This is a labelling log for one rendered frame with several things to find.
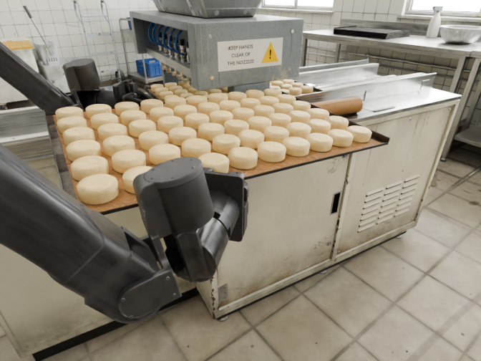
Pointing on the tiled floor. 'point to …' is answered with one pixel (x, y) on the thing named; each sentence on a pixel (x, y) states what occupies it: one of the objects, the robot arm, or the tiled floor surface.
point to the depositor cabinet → (334, 203)
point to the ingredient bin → (8, 95)
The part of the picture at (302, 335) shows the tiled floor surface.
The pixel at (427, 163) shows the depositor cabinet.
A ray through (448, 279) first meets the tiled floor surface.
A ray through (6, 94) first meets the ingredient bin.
